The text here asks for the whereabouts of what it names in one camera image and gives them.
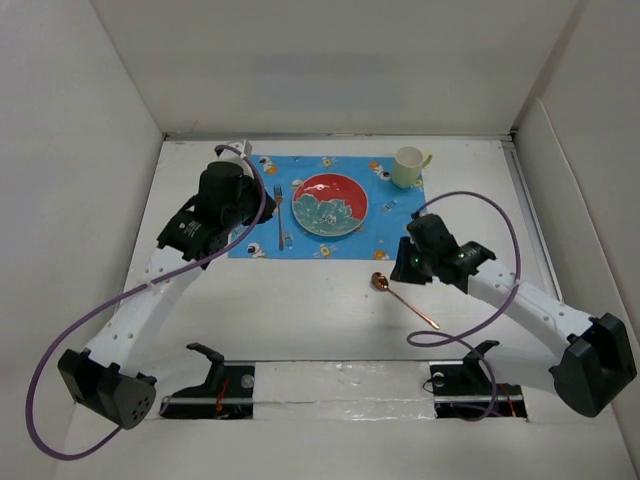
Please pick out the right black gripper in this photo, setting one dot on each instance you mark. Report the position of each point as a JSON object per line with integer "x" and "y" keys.
{"x": 401, "y": 270}

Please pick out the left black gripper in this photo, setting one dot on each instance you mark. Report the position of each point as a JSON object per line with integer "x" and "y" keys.
{"x": 254, "y": 187}

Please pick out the rose gold fork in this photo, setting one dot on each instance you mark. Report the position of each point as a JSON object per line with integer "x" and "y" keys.
{"x": 278, "y": 197}

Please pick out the rose gold spoon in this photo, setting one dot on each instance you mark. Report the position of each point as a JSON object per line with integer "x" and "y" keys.
{"x": 381, "y": 283}

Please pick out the blue space print cloth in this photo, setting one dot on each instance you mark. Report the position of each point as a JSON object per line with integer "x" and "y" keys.
{"x": 390, "y": 210}

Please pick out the light green mug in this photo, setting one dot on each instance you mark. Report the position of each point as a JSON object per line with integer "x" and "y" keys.
{"x": 407, "y": 166}

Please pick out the red teal floral plate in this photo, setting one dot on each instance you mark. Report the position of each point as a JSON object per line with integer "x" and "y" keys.
{"x": 330, "y": 205}

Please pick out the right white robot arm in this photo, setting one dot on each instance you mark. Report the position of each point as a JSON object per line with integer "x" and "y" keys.
{"x": 588, "y": 361}

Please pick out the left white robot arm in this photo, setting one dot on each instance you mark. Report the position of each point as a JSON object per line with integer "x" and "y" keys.
{"x": 109, "y": 375}

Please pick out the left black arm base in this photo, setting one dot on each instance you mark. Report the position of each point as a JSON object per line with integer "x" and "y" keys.
{"x": 225, "y": 393}

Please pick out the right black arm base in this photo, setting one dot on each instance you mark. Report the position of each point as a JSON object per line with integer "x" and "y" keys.
{"x": 462, "y": 389}

